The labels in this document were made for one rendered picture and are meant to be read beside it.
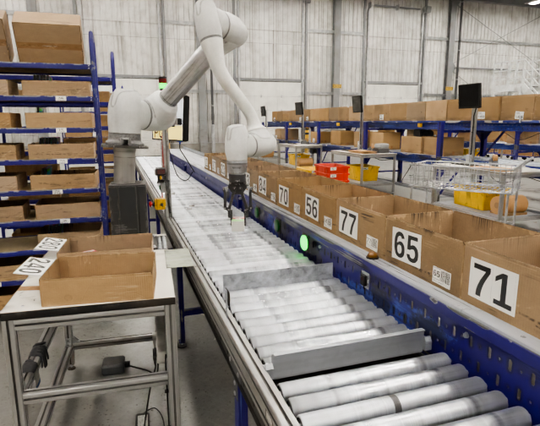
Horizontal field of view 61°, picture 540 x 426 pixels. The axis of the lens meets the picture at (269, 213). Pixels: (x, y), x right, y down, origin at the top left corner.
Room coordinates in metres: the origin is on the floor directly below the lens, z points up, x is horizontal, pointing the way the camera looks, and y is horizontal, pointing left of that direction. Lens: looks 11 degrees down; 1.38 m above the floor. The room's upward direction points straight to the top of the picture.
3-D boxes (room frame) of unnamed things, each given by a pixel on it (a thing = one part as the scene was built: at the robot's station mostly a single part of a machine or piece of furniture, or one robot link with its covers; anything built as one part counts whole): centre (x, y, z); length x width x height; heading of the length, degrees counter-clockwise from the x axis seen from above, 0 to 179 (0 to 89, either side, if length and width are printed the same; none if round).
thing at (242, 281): (1.74, -0.04, 0.76); 0.46 x 0.01 x 0.09; 108
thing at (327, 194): (2.20, -0.37, 0.96); 0.39 x 0.29 x 0.17; 18
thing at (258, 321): (1.46, -0.13, 0.72); 0.52 x 0.05 x 0.05; 108
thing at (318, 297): (1.59, -0.09, 0.72); 0.52 x 0.05 x 0.05; 108
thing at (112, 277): (1.68, 0.63, 0.80); 0.38 x 0.28 x 0.10; 102
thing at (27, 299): (2.01, 0.75, 0.74); 1.00 x 0.58 x 0.03; 14
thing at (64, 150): (3.21, 1.42, 1.19); 0.40 x 0.30 x 0.10; 108
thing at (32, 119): (3.21, 1.41, 1.39); 0.40 x 0.30 x 0.10; 107
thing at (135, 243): (2.00, 0.72, 0.80); 0.38 x 0.28 x 0.10; 103
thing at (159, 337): (1.95, 0.51, 0.41); 0.45 x 0.06 x 0.08; 14
